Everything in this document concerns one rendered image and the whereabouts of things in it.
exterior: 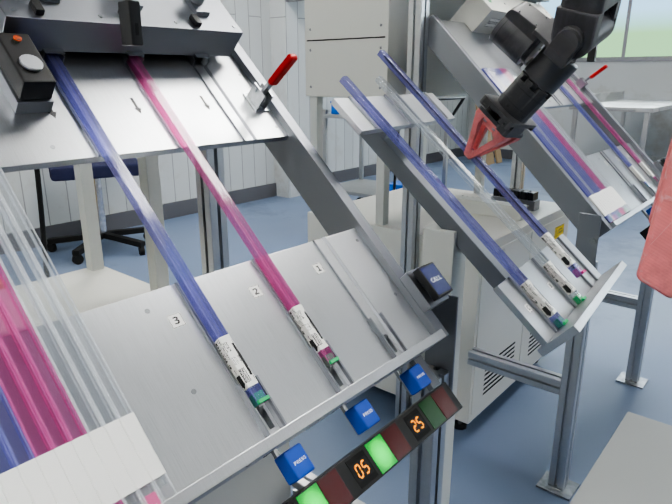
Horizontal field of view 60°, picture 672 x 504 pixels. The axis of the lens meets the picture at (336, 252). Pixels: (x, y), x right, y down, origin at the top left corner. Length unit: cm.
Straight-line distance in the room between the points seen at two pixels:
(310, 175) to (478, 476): 113
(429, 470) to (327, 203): 44
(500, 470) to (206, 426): 132
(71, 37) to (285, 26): 445
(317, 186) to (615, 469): 55
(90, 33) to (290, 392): 50
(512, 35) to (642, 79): 674
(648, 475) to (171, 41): 84
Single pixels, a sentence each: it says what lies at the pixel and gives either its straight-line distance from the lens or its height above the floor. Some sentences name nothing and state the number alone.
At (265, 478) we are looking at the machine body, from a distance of 114.
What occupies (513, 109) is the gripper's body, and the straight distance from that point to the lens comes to 93.
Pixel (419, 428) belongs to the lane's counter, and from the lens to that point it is 75.
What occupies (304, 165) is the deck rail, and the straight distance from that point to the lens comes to 90.
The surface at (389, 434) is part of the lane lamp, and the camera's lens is 71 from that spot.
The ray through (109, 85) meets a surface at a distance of 83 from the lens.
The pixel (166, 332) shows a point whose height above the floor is 82.
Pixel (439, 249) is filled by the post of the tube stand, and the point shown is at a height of 78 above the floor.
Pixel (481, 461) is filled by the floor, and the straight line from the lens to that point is 183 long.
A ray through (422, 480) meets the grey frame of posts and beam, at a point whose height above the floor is 46.
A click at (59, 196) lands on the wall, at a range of 427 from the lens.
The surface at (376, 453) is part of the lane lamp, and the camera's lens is 69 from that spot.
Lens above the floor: 107
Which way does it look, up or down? 17 degrees down
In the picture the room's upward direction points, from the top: straight up
